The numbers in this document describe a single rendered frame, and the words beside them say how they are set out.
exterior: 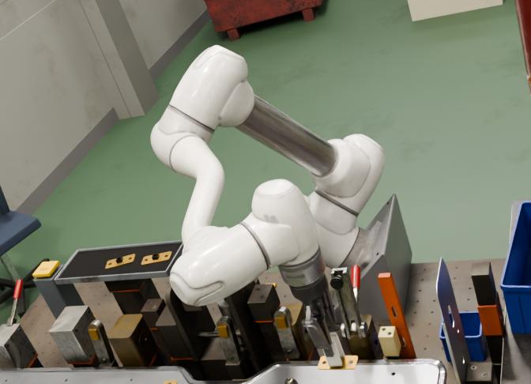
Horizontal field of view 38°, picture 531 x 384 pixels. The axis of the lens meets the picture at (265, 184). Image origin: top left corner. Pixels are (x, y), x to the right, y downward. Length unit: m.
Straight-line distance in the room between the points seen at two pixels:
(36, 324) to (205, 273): 1.73
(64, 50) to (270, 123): 4.30
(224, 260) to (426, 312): 1.08
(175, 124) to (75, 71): 4.42
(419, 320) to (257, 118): 0.78
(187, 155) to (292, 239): 0.47
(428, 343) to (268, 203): 0.98
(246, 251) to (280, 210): 0.10
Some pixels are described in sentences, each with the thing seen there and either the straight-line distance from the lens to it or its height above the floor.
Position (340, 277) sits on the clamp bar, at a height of 1.21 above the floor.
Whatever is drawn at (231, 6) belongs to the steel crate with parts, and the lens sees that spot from 7.33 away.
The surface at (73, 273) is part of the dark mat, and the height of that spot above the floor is 1.16.
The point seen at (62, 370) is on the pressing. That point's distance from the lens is 2.21.
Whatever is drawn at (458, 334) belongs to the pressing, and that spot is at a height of 1.16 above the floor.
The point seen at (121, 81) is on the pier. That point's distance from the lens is 6.44.
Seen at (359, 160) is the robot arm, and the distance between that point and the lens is 2.27.
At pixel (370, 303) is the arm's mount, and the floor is 0.77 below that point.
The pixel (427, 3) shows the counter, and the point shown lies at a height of 0.12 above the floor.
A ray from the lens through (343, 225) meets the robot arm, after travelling 2.31.
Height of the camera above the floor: 2.23
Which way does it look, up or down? 28 degrees down
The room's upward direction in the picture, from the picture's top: 20 degrees counter-clockwise
